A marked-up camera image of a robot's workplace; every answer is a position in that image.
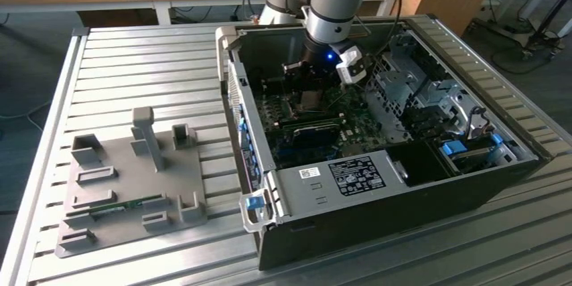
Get black rating label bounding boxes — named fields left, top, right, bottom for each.
left=328, top=155, right=387, bottom=197

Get CPU socket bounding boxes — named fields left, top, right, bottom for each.
left=285, top=93, right=335, bottom=116

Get blue disk carrier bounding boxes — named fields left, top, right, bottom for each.
left=439, top=141, right=469, bottom=159

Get silver metal drive cage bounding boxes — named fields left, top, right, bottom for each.
left=364, top=27, right=477, bottom=145

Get green RAM stick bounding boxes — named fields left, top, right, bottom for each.
left=87, top=198, right=163, bottom=217

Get blue card retention clips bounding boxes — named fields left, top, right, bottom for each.
left=237, top=106, right=263, bottom=183

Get white barcode sticker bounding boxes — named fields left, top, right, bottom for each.
left=297, top=167, right=324, bottom=180

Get grey parts rack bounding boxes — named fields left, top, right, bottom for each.
left=53, top=106, right=211, bottom=259

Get thin metal locking lever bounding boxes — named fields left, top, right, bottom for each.
left=324, top=85, right=356, bottom=113

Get black wire bundle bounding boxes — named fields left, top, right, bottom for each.
left=463, top=105, right=497, bottom=140

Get square CPU chip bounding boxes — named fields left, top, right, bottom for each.
left=297, top=90, right=324, bottom=112

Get white legged equipment stand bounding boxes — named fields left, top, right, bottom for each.
left=468, top=0, right=572, bottom=54

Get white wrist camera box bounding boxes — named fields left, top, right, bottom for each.
left=333, top=44, right=367, bottom=85

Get silver power supply unit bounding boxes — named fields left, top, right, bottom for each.
left=269, top=150, right=408, bottom=219

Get black open PC case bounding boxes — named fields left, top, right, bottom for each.
left=213, top=13, right=563, bottom=272

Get green motherboard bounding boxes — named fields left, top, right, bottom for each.
left=251, top=73, right=405, bottom=170

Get black graphics card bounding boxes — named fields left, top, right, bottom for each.
left=291, top=124, right=341, bottom=149

